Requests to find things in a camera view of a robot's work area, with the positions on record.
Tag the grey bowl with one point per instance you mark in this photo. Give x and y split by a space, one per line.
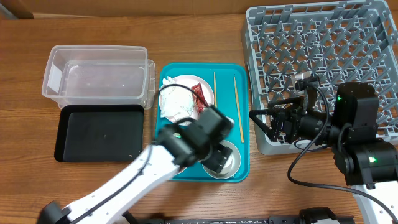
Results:
232 164

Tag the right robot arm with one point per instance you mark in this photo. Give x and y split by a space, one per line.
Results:
368 163

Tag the left wooden chopstick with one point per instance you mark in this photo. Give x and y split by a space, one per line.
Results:
215 89

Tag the black rectangular tray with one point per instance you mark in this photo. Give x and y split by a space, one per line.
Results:
99 133

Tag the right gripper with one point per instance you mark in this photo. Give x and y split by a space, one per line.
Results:
290 110

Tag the red snack wrapper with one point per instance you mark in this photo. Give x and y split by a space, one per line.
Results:
199 99

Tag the clear plastic bin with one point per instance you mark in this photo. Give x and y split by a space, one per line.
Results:
99 75

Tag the teal plastic tray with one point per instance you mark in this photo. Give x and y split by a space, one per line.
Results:
226 104

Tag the wooden chopstick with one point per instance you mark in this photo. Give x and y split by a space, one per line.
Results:
215 89
238 110

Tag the white napkin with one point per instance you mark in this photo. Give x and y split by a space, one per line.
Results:
176 102

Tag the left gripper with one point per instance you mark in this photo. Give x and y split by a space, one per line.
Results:
219 156

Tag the grey dish rack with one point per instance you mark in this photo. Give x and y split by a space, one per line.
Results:
337 41

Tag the right wooden chopstick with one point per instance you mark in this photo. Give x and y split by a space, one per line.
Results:
238 110

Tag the pink plate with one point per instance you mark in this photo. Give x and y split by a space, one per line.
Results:
207 90

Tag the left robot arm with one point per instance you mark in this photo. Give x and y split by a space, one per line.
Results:
174 147

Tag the black rail at table edge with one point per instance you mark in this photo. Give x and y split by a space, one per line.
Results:
317 215

